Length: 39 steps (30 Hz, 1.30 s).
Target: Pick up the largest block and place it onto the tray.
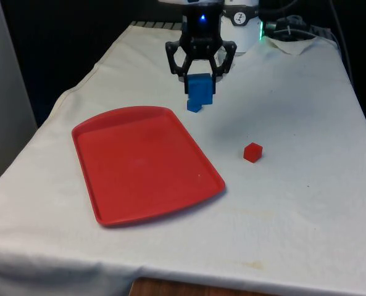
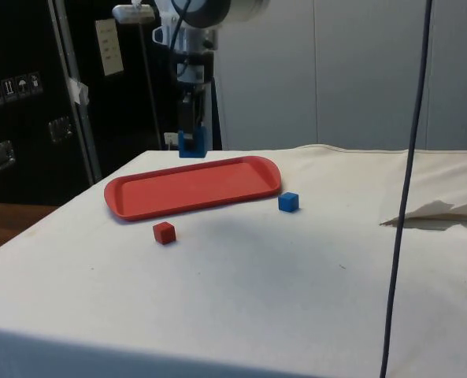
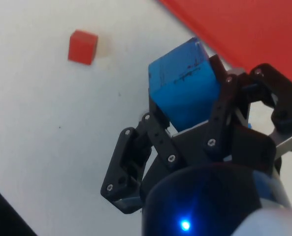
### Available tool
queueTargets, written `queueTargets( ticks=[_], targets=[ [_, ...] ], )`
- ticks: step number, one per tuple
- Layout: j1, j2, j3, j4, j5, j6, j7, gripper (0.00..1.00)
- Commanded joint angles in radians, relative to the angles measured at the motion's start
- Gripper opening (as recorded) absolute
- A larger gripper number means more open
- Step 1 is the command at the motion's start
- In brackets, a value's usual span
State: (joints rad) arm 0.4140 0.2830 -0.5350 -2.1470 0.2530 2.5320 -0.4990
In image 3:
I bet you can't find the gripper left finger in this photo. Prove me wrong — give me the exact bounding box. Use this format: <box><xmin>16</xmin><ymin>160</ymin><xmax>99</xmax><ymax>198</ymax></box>
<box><xmin>100</xmin><ymin>94</ymin><xmax>186</xmax><ymax>215</ymax></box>

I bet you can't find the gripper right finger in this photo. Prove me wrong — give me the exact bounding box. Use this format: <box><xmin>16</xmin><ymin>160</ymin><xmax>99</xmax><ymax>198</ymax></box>
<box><xmin>201</xmin><ymin>54</ymin><xmax>292</xmax><ymax>155</ymax></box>

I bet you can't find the large blue cube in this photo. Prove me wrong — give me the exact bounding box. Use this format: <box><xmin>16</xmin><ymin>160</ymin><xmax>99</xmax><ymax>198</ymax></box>
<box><xmin>148</xmin><ymin>37</ymin><xmax>222</xmax><ymax>132</ymax></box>

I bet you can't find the red tray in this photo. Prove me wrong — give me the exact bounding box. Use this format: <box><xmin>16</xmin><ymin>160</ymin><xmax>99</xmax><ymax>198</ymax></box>
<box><xmin>159</xmin><ymin>0</ymin><xmax>292</xmax><ymax>86</ymax></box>

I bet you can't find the small red cube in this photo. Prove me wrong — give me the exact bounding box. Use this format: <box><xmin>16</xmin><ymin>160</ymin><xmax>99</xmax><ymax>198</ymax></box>
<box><xmin>67</xmin><ymin>29</ymin><xmax>98</xmax><ymax>66</ymax></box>

